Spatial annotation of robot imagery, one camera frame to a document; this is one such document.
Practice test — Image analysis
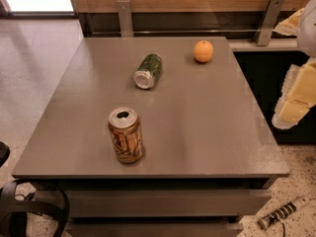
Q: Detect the right metal bracket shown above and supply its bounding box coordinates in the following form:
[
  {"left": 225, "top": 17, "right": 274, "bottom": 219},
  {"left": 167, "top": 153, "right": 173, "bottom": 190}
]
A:
[{"left": 254, "top": 0, "right": 284, "bottom": 46}]

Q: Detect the left metal bracket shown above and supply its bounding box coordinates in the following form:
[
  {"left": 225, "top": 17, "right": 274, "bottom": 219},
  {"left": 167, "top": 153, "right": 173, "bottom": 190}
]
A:
[{"left": 117, "top": 0, "right": 134, "bottom": 38}]

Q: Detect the metal bracket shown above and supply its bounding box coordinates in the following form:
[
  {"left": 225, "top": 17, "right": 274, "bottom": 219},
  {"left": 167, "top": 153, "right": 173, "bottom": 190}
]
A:
[
  {"left": 254, "top": 0, "right": 284, "bottom": 46},
  {"left": 117, "top": 0, "right": 134, "bottom": 38}
]

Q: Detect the black chair edge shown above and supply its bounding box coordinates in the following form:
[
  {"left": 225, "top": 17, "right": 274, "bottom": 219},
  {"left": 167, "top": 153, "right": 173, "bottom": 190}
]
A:
[{"left": 0, "top": 142, "right": 10, "bottom": 167}]

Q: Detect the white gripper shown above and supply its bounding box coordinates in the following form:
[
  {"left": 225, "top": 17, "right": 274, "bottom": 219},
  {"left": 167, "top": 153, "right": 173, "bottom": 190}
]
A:
[{"left": 272, "top": 0, "right": 316, "bottom": 129}]

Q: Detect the white power strip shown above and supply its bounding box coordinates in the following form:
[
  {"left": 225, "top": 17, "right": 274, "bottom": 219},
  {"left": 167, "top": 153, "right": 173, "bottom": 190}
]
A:
[{"left": 258, "top": 197, "right": 310, "bottom": 230}]

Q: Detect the grey drawer cabinet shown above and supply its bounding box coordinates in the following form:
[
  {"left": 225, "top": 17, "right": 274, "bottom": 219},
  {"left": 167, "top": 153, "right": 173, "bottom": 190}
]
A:
[{"left": 13, "top": 38, "right": 289, "bottom": 237}]

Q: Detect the orange fruit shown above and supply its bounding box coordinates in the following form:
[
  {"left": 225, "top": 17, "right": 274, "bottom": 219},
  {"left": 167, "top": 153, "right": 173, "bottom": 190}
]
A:
[{"left": 194, "top": 40, "right": 213, "bottom": 63}]

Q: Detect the orange brown soda can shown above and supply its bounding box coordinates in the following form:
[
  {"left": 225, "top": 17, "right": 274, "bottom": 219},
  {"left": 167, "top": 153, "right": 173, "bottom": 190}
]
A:
[{"left": 108, "top": 107, "right": 143, "bottom": 164}]

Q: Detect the green soda can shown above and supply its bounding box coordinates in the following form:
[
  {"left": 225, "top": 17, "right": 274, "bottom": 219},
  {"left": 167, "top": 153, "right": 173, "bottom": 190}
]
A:
[{"left": 133, "top": 53, "right": 163, "bottom": 90}]

